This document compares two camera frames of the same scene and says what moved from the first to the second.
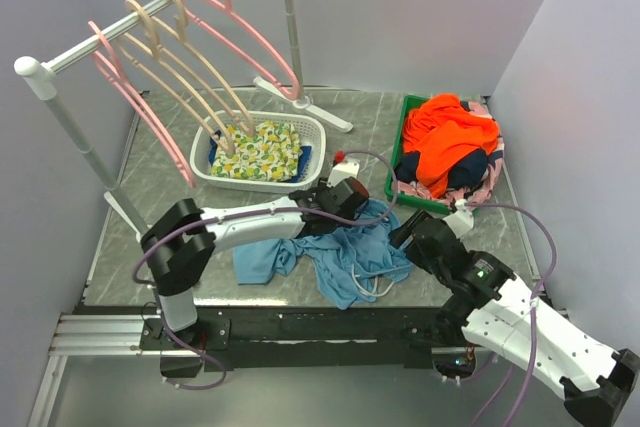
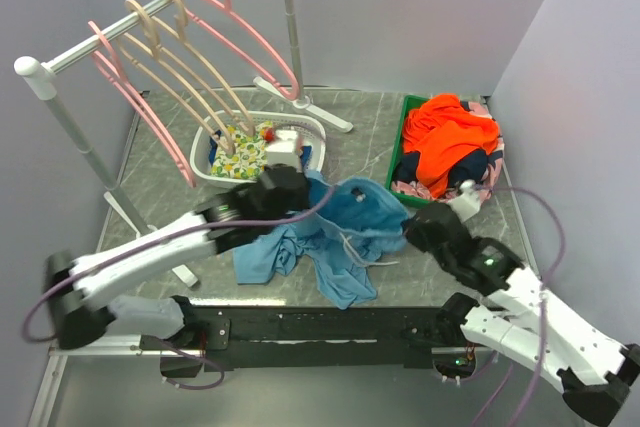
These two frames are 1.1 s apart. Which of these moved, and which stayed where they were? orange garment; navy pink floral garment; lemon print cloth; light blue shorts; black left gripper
Moved: black left gripper; light blue shorts
Stayed: lemon print cloth; navy pink floral garment; orange garment
